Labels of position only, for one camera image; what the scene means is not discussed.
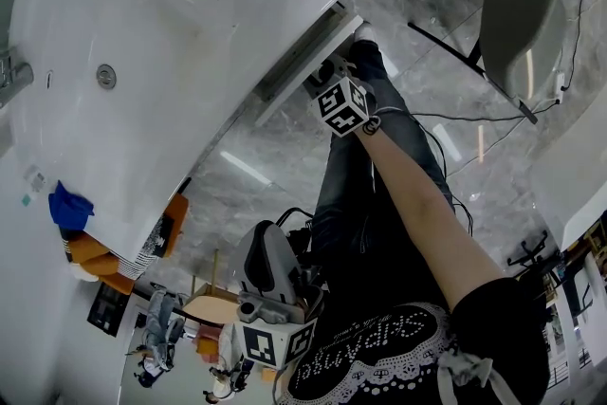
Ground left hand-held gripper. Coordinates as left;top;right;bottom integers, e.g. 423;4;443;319
233;222;326;370

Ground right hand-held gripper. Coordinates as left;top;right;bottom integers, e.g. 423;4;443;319
303;53;371;138

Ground white vanity drawer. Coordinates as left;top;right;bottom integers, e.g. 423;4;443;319
253;0;366;128

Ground wooden stool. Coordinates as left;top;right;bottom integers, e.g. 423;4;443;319
182;249;241;327

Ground person's right white shoe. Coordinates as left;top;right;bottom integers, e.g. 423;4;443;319
353;21;378;43

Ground person's blue jeans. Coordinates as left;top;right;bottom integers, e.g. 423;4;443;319
310;40;456;281

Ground orange sofa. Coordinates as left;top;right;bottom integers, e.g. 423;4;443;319
59;192;191;298

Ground black white striped blanket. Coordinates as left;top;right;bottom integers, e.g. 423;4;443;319
59;212;167;281

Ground person's black printed shirt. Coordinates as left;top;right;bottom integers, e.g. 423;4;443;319
274;277;551;405

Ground orange cushion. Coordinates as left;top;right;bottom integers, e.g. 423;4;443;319
68;234;120;284

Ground grey chair with black legs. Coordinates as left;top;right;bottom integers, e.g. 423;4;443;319
407;0;594;125

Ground blue cloth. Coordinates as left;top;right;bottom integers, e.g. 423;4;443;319
47;179;96;231

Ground white vanity cabinet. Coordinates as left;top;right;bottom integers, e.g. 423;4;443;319
7;0;393;281

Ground white power strip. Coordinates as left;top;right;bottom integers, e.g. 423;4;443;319
553;69;567;105

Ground white curved counter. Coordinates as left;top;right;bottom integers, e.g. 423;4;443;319
530;122;607;252

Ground chrome sink drain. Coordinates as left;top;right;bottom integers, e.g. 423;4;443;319
96;64;118;87

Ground small clear green-capped bottle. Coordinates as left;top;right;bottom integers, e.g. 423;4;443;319
21;165;48;208

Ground chrome faucet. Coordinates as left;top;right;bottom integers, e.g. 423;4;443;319
0;46;35;110

